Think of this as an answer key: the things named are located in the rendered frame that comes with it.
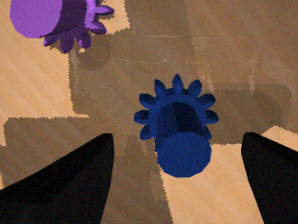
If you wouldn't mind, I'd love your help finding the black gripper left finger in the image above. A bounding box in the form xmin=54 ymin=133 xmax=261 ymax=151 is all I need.
xmin=0 ymin=133 xmax=114 ymax=224

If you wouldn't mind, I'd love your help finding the dark blue gear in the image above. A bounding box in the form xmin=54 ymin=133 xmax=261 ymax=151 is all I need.
xmin=134 ymin=75 xmax=220 ymax=177

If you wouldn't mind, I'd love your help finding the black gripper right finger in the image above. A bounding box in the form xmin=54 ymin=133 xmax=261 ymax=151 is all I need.
xmin=241 ymin=132 xmax=298 ymax=224

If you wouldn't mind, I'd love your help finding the purple gear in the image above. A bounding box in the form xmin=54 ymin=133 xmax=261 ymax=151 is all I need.
xmin=9 ymin=0 xmax=116 ymax=53

